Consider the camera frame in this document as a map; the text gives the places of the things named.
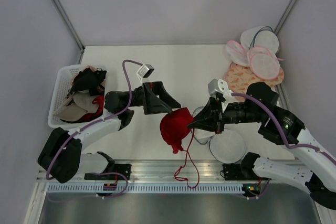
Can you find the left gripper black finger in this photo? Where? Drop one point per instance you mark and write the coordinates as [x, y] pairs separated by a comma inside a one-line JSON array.
[[163, 109], [166, 99]]

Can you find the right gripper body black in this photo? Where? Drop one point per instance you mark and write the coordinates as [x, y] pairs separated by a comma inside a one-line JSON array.
[[220, 124]]

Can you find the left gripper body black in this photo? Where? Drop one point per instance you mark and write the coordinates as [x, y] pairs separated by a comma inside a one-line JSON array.
[[149, 83]]

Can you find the white mesh laundry bag blue trim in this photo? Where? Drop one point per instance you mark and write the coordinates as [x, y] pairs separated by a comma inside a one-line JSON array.
[[228, 147]]

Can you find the red bra from bag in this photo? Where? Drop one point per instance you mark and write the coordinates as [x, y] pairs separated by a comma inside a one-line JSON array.
[[174, 129]]

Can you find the right arm base black plate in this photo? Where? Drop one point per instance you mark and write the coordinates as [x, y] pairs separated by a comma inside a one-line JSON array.
[[232, 172]]

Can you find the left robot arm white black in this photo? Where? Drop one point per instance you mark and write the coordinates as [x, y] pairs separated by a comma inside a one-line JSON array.
[[62, 156]]

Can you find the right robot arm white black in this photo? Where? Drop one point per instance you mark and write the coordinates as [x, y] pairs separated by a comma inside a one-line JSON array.
[[277, 125]]

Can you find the left arm base black plate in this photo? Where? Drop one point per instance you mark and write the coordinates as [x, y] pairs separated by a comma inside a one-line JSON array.
[[123, 170]]

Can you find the floral orange laundry bag upper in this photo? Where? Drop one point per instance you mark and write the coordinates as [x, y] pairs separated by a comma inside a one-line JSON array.
[[239, 78]]

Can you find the red bra in basket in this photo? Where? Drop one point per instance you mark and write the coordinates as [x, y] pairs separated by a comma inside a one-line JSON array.
[[92, 116]]

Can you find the black bra in basket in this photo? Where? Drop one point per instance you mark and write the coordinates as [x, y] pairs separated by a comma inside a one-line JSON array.
[[89, 80]]

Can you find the beige bra in basket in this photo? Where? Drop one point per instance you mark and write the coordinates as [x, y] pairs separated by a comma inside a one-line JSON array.
[[77, 108]]

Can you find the pink trimmed mesh bag back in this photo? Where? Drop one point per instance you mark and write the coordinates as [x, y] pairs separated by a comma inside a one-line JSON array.
[[237, 52]]

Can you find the pink trimmed mesh bag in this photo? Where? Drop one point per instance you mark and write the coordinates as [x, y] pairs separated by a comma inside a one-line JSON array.
[[237, 52], [264, 63]]

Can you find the pink trimmed mesh bag front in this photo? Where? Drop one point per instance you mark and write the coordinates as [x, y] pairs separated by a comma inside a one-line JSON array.
[[264, 63]]

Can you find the white mesh bag blue zipper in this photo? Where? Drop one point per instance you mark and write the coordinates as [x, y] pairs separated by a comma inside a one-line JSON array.
[[260, 36]]

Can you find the white plastic basket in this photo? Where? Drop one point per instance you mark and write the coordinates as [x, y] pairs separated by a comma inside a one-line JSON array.
[[61, 89]]

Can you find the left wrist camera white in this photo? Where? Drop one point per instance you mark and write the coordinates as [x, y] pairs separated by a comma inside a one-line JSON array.
[[144, 72]]

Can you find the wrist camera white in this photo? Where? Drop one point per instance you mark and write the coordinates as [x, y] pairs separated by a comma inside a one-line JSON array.
[[144, 72], [219, 90]]

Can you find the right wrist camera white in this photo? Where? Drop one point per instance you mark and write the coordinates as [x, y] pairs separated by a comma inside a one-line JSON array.
[[219, 90]]

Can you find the aluminium rail front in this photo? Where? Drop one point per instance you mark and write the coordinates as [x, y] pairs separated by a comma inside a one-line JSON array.
[[162, 171]]

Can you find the white slotted cable duct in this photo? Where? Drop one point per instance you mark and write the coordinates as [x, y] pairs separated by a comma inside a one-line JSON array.
[[159, 188]]

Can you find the left aluminium frame post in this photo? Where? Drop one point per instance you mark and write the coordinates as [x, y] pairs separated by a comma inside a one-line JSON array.
[[65, 18]]

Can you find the aluminium frame post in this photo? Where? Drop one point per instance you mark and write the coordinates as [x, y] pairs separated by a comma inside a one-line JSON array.
[[285, 15], [65, 18]]

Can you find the right aluminium frame post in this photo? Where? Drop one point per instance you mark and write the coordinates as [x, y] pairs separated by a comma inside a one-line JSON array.
[[285, 15]]

